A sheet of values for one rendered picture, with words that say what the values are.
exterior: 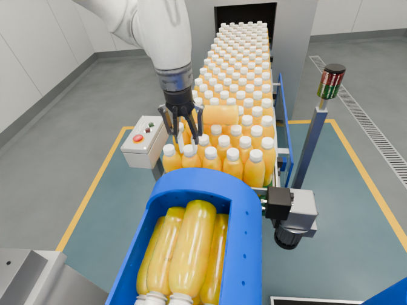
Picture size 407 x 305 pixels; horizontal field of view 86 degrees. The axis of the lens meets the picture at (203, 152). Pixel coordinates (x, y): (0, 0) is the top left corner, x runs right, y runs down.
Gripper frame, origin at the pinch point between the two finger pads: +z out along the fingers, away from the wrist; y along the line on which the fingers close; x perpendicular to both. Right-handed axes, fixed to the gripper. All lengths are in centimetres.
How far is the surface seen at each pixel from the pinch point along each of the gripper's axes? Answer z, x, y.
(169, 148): 2.5, -0.3, -6.6
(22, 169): 113, 66, -221
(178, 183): -10.1, -23.7, 5.3
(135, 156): 6.4, -1.4, -19.8
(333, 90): -7, 23, 46
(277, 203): 12.6, -10.6, 29.0
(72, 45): 63, 317, -306
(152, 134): 2.8, 7.1, -15.5
